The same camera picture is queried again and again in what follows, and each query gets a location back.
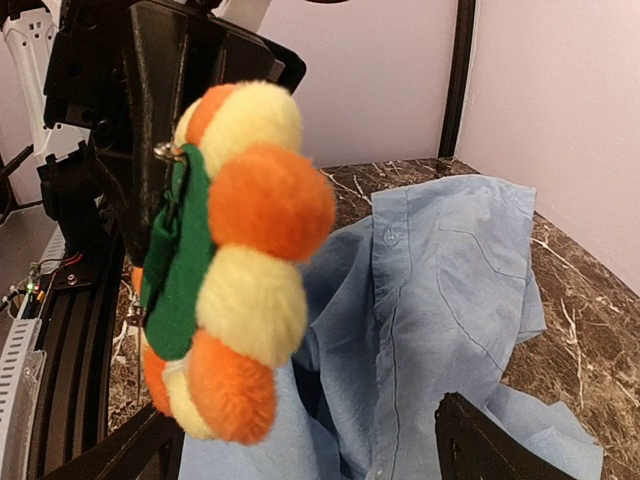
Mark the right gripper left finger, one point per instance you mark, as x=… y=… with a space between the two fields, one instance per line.
x=148 y=446

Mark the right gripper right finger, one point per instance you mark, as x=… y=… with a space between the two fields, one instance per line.
x=490 y=440

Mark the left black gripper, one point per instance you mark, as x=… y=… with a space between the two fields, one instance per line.
x=126 y=70

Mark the light blue shirt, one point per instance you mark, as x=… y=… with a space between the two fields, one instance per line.
x=428 y=295

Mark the plush sunflower brooch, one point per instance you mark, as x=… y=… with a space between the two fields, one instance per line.
x=222 y=296

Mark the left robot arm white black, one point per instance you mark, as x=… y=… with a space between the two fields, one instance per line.
x=72 y=173

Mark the black front table rail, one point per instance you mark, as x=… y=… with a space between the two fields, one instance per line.
x=77 y=332

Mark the left black frame post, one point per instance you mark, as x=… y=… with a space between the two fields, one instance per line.
x=461 y=55

